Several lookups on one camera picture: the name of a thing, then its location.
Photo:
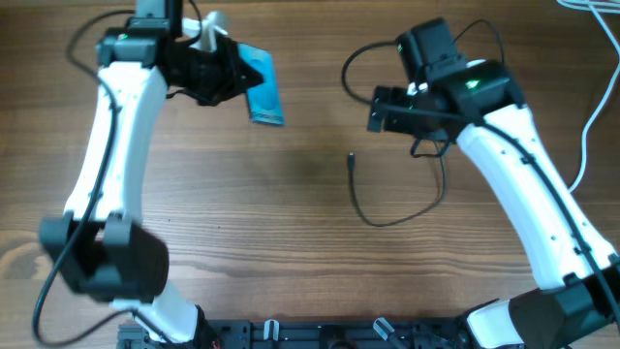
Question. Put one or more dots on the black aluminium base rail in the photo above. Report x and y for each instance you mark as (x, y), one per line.
(436, 333)

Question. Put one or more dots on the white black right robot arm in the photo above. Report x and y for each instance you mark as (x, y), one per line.
(478, 106)

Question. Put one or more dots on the blue screen Galaxy smartphone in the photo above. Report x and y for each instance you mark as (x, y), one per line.
(263, 100)

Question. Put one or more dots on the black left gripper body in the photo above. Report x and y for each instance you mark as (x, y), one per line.
(213, 76)

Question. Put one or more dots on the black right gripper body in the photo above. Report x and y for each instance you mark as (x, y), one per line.
(398, 121)

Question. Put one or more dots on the white power strip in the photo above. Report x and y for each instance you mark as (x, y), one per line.
(475, 62)

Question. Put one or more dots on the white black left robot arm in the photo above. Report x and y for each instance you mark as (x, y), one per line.
(99, 246)

